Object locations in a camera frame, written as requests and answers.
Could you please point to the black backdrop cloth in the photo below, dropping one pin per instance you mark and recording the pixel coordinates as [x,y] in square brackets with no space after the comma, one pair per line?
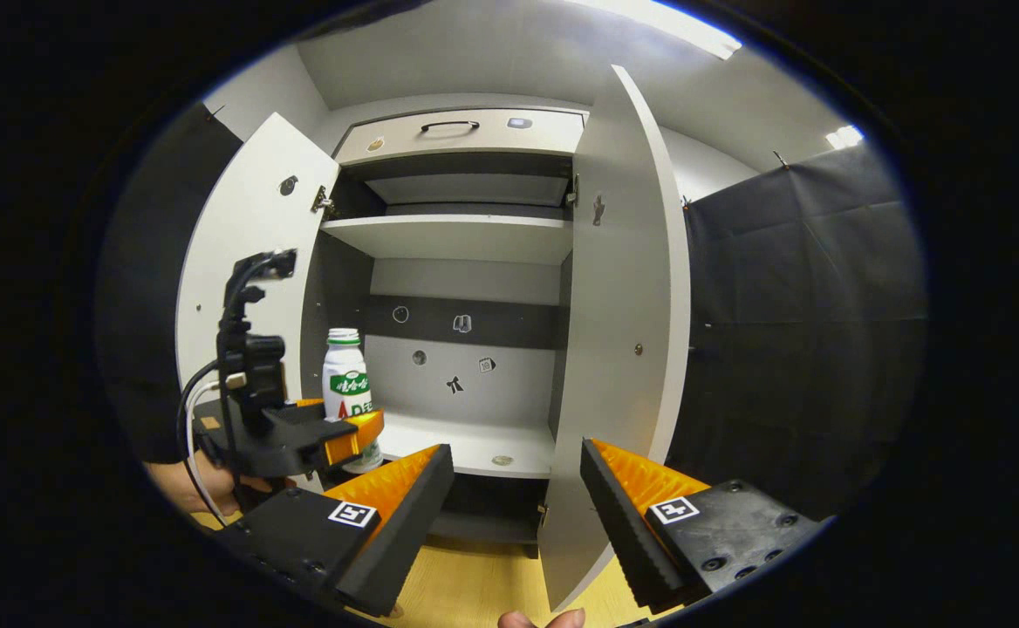
[806,331]

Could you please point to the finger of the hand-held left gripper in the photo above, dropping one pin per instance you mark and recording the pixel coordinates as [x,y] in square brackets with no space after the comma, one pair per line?
[352,440]
[311,403]

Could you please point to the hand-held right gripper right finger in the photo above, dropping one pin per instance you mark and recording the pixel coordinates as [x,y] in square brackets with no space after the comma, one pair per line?
[627,532]

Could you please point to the white bottle green cap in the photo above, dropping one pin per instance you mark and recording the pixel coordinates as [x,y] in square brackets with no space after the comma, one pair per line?
[345,375]

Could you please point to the short ceiling light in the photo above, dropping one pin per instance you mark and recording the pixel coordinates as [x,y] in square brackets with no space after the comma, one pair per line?
[845,137]

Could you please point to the white cabinet door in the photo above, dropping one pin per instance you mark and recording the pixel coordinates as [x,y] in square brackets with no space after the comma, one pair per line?
[248,227]
[614,349]

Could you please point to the long ceiling light strip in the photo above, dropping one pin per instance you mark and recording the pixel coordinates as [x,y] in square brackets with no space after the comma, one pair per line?
[675,26]

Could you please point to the white cabinet drawer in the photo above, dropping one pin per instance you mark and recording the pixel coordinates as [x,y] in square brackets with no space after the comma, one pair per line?
[475,139]

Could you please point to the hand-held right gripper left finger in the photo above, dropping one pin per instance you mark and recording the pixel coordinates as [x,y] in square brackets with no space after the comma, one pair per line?
[400,532]

